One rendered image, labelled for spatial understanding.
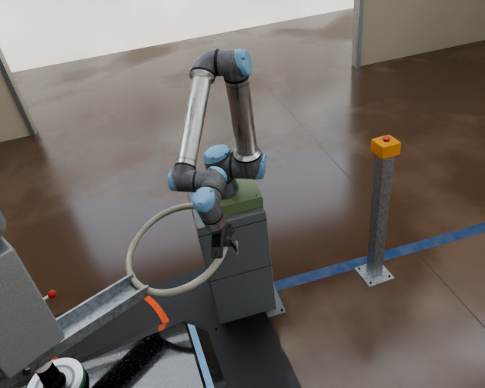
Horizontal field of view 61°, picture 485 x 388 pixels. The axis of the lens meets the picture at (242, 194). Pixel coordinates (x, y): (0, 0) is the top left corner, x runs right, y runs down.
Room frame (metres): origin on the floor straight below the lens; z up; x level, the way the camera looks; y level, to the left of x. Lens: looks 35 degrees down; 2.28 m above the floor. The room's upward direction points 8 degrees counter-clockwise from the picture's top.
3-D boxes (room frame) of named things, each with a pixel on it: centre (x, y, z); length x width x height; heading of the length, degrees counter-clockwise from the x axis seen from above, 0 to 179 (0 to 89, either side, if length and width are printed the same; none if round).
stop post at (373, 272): (2.03, -0.85, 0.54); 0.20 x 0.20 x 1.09; 14
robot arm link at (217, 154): (2.00, 0.10, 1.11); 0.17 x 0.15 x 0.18; 72
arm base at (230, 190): (2.00, 0.11, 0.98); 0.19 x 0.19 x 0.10
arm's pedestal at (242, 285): (2.01, 0.11, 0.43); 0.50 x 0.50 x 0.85; 10
